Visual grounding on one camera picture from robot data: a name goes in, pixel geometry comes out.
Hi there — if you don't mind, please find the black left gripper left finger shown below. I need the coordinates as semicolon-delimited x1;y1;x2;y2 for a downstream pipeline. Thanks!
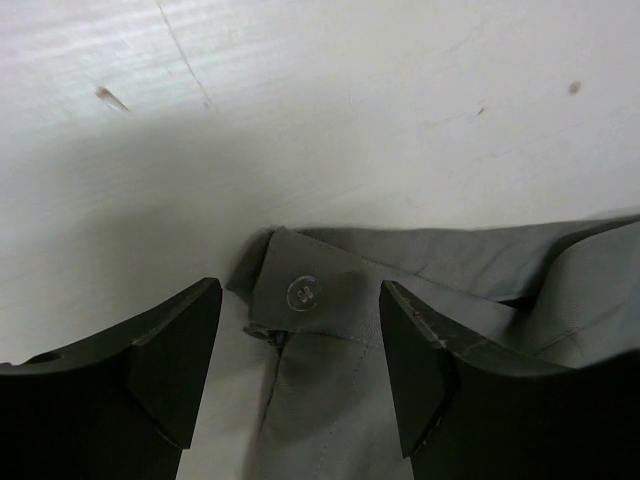
1;278;222;479

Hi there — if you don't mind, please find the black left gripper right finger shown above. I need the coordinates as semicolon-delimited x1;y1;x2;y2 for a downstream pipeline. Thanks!
379;281;639;479

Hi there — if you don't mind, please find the grey pleated skirt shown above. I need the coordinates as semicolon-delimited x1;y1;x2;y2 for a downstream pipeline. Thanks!
187;213;640;480

